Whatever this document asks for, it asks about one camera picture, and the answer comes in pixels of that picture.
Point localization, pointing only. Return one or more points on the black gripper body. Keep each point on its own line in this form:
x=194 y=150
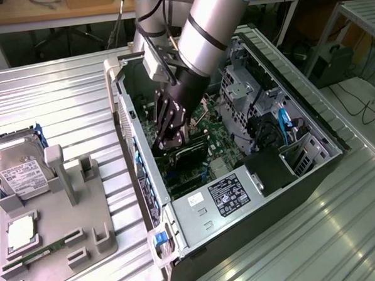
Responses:
x=188 y=93

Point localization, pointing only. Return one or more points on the green GPU with black cooler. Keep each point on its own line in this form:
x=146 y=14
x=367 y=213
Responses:
x=191 y=156

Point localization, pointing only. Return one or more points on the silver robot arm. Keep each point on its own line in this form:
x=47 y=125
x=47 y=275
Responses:
x=207 y=35

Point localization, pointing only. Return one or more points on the black RAM slot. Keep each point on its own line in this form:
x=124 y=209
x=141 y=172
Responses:
x=149 y=111
x=150 y=114
x=148 y=107
x=148 y=103

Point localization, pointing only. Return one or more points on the metal socket cover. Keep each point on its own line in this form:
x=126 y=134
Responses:
x=209 y=109

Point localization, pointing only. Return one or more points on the green motherboard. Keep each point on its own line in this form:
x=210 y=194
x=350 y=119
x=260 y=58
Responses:
x=219 y=139

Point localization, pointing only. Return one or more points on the silver perforated drive cage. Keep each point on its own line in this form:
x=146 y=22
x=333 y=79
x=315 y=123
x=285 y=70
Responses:
x=235 y=94

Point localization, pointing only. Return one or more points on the silver chipset heatsink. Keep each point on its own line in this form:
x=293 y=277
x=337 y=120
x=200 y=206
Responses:
x=221 y=165

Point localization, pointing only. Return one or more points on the silver power supply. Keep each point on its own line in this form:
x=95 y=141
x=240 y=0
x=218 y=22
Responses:
x=194 y=218

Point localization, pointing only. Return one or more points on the black plastic air shroud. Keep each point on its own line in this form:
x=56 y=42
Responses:
x=267 y=171

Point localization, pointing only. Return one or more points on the blue disk caddy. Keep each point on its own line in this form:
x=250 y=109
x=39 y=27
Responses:
x=38 y=129

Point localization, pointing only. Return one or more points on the black chair base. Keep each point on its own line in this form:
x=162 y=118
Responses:
x=70 y=32

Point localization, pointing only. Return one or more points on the open black PC case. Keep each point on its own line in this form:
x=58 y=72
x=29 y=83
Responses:
x=273 y=214

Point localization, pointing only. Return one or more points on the silver disk bay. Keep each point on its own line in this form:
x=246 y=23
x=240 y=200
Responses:
x=301 y=155

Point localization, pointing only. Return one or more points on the black box device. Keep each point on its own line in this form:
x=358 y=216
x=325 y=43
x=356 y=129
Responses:
x=328 y=67

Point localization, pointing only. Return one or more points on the wooden desk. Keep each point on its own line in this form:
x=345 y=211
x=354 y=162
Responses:
x=58 y=13

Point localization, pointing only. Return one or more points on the grey parts rack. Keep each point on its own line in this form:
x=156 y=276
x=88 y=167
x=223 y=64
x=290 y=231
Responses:
x=53 y=223

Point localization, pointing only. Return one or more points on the silver hard disk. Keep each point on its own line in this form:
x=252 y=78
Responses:
x=19 y=174

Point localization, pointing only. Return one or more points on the silver CPU chip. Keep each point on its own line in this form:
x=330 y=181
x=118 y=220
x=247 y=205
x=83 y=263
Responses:
x=21 y=232

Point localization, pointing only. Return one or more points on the metal slat rack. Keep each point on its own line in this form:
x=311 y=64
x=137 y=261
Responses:
x=366 y=11

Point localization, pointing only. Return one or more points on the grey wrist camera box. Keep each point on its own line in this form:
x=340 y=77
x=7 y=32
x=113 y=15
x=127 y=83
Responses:
x=153 y=68

